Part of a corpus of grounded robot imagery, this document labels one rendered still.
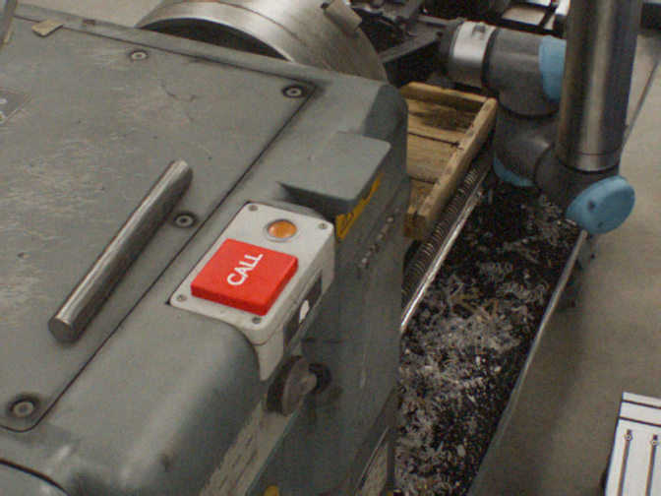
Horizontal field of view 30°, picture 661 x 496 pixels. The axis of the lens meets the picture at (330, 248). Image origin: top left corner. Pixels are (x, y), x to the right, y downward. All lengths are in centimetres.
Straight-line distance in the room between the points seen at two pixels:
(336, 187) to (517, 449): 156
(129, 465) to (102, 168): 32
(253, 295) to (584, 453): 170
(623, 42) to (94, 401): 75
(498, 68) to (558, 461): 116
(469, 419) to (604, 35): 63
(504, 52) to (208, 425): 79
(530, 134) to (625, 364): 125
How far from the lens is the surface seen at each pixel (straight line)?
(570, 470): 248
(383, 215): 116
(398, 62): 150
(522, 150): 152
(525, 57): 149
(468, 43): 151
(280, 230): 94
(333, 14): 135
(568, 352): 271
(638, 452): 222
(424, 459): 168
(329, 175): 101
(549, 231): 212
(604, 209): 145
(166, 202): 96
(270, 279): 88
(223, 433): 86
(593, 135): 141
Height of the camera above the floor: 184
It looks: 39 degrees down
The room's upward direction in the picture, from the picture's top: straight up
